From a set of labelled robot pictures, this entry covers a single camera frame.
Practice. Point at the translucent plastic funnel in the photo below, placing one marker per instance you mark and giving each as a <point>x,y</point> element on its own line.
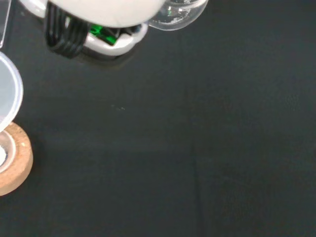
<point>8,93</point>

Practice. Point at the clear funnel stand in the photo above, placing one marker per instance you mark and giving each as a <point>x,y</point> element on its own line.
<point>3,22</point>

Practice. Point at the clear round-bottom flask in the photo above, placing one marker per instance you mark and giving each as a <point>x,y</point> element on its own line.
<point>7,150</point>

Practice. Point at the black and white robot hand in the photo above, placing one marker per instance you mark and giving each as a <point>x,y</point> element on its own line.
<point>108,12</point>

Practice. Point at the black bench cloth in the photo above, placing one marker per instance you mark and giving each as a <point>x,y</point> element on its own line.
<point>172,135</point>

